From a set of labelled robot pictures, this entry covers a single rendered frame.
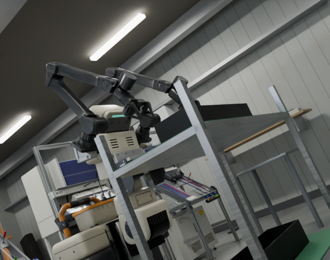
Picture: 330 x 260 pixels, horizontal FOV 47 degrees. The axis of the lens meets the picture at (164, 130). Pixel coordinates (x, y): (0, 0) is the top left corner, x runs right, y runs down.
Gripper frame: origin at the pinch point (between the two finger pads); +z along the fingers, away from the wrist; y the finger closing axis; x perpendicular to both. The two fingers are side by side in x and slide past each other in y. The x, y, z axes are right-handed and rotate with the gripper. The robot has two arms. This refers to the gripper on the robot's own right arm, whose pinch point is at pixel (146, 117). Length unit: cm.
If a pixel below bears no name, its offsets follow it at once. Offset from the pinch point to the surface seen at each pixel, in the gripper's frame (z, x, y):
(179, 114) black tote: 16.1, -13.6, -6.9
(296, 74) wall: -90, 7, 484
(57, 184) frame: -136, 196, 133
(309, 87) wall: -62, 13, 484
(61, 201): -124, 211, 137
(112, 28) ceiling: -310, 78, 303
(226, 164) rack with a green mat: 23, 19, 63
